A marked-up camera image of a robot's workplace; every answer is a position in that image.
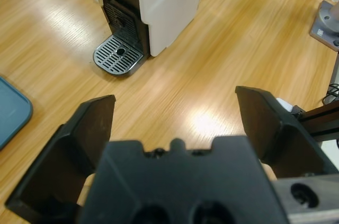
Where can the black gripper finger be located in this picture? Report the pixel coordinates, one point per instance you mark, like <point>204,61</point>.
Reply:
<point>286,144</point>
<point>66,155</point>

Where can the white capsule coffee machine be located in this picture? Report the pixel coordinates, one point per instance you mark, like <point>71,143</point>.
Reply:
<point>172,9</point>

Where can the teal rectangular plastic tray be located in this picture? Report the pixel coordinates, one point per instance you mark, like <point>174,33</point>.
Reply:
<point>13,112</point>

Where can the metal slotted drip tray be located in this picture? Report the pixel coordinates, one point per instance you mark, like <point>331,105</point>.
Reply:
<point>116,59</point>

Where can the dark camera post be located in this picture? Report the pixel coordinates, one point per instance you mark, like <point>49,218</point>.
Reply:
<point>317,123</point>

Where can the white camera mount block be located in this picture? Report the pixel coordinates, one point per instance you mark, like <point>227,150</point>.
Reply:
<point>284,103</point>

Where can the arm grey base plate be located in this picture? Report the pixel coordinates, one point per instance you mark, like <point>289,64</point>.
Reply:
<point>321,25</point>

